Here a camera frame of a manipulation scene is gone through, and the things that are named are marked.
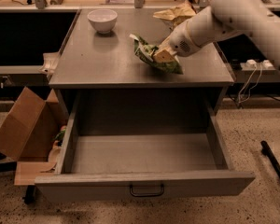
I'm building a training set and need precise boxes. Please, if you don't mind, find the yellow chip bag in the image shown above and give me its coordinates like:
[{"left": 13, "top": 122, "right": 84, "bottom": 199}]
[{"left": 153, "top": 2, "right": 196, "bottom": 29}]

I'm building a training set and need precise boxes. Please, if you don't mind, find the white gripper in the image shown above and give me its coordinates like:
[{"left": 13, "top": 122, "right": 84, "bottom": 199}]
[{"left": 153, "top": 22, "right": 201, "bottom": 63}]

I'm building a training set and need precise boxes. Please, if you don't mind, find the black drawer handle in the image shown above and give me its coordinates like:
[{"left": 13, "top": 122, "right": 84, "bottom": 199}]
[{"left": 129, "top": 184, "right": 164, "bottom": 198}]

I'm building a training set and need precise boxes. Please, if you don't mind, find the green jalapeno chip bag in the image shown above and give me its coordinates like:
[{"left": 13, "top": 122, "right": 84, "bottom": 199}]
[{"left": 130, "top": 34, "right": 183, "bottom": 75}]

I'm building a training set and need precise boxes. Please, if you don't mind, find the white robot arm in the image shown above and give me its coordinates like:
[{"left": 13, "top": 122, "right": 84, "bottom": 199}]
[{"left": 153, "top": 0, "right": 280, "bottom": 75}]

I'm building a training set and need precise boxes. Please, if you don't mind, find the black floor bar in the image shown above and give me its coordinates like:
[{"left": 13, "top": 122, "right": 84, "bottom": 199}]
[{"left": 260, "top": 141, "right": 280, "bottom": 179}]

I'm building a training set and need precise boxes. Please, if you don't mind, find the white ceramic bowl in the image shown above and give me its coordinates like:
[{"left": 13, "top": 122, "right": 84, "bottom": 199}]
[{"left": 87, "top": 9, "right": 118, "bottom": 34}]

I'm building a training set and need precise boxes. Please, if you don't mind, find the grey cabinet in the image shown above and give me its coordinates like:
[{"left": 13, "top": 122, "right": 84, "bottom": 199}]
[{"left": 48, "top": 7, "right": 235, "bottom": 135}]

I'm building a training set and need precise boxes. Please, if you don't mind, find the open grey top drawer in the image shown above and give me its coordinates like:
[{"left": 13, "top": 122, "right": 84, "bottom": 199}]
[{"left": 35, "top": 91, "right": 255, "bottom": 202}]

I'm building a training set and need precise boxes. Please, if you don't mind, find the brown cardboard box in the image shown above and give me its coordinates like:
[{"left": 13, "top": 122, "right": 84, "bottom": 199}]
[{"left": 0, "top": 88, "right": 68, "bottom": 186}]

